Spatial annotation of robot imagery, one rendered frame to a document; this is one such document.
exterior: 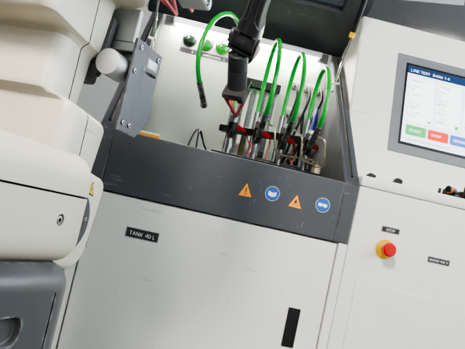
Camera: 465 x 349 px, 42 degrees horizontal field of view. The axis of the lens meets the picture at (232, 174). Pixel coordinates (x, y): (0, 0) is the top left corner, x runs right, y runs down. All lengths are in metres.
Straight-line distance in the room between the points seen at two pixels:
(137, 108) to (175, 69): 1.09
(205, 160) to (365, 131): 0.59
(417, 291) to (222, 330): 0.53
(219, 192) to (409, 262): 0.54
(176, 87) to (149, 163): 0.63
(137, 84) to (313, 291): 0.80
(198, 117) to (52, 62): 1.20
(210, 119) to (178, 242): 0.68
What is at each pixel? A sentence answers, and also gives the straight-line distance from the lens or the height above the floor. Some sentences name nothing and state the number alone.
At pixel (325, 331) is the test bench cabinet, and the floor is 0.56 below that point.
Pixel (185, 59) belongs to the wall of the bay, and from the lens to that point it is 2.16.
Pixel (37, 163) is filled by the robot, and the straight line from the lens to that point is 0.62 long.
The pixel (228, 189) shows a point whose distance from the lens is 1.56.
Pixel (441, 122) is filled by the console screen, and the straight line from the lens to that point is 2.03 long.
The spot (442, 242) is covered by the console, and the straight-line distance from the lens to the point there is 1.71.
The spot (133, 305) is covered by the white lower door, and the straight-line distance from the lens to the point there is 1.57.
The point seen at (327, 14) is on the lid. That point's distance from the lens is 2.14.
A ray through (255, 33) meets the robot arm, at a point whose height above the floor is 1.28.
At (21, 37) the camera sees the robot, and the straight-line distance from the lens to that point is 1.02.
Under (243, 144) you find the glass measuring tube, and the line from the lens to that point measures 2.09.
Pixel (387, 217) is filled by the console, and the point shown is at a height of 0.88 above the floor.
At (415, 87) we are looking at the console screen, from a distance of 2.05.
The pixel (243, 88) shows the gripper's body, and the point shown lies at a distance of 1.74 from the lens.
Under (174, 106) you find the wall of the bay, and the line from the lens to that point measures 2.13.
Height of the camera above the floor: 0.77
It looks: 5 degrees up
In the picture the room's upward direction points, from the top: 13 degrees clockwise
